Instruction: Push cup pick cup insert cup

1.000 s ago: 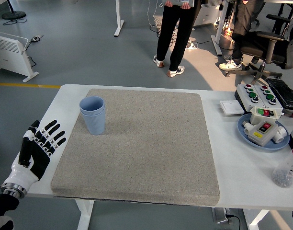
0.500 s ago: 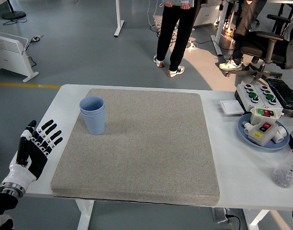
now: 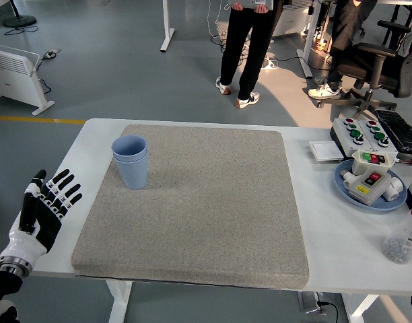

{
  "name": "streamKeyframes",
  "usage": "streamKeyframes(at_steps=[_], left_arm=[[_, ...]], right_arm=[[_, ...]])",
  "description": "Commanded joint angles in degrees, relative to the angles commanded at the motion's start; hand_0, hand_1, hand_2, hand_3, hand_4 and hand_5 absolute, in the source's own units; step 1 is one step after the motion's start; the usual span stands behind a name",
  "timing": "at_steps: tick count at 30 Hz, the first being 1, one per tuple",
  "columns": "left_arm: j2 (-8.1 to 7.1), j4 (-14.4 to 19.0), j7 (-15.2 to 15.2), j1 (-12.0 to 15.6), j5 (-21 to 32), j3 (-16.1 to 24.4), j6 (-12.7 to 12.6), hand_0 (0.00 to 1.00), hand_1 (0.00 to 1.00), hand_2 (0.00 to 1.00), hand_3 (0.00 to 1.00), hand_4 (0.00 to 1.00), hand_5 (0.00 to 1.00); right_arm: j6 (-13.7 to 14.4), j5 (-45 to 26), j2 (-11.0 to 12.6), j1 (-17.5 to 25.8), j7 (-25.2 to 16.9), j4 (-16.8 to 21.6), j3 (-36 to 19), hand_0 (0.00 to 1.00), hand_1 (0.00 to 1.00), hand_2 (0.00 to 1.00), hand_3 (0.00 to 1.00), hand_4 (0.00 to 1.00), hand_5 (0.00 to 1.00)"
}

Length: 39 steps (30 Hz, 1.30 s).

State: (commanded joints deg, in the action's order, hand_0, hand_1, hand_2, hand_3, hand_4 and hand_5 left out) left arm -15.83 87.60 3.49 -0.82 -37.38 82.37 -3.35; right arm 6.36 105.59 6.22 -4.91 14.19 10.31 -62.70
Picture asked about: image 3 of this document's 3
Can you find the grey red-black switch box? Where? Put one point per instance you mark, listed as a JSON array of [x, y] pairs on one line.
[[369, 191]]

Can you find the white desk leg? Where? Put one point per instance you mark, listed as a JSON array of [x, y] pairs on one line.
[[167, 20], [308, 43]]

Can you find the seated person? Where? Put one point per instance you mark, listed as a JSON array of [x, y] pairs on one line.
[[344, 30]]

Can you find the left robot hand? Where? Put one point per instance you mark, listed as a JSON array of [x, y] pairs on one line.
[[27, 239]]

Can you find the black fan stand base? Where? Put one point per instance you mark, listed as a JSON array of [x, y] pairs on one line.
[[19, 21]]

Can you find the blue ribbed cup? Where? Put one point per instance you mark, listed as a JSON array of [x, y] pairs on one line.
[[128, 148], [133, 175]]

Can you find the black wrapped bundle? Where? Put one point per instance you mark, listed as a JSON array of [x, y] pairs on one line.
[[399, 129]]

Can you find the grey floor power strip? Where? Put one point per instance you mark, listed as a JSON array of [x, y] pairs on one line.
[[51, 53]]

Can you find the white pipe fitting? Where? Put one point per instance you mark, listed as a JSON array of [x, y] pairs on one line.
[[347, 180], [394, 190]]

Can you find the clear red-capped bottle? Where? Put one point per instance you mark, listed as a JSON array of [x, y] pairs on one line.
[[403, 239]]

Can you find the blue plate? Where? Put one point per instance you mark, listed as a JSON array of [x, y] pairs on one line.
[[340, 195]]

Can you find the white wall switch plate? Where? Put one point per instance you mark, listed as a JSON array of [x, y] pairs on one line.
[[325, 150]]

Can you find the white push-button control box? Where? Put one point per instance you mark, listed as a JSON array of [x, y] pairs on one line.
[[367, 129], [344, 138]]

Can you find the standing person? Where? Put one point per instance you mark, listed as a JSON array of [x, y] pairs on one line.
[[243, 50]]

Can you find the white panel heater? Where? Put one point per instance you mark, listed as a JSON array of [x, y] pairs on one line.
[[14, 77], [293, 17]]

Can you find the white table leg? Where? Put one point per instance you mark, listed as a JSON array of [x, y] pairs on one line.
[[120, 299]]

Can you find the white green-red switch box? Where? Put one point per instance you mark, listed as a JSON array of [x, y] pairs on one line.
[[359, 163]]

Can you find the grey-brown mat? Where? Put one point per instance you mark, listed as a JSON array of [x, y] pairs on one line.
[[226, 202]]

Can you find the black office chair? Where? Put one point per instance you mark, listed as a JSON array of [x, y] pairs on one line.
[[394, 74]]

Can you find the grey under-table power box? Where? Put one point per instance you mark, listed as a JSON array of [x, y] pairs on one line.
[[308, 303]]

